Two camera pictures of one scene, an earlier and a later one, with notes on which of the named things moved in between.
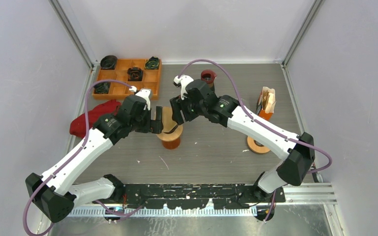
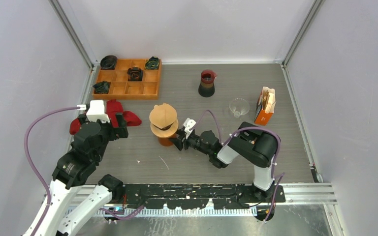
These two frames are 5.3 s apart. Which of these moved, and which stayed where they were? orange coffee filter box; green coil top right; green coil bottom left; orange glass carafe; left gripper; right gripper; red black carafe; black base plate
Moved: left gripper; orange glass carafe; right gripper
Stayed: black base plate; green coil bottom left; green coil top right; orange coffee filter box; red black carafe
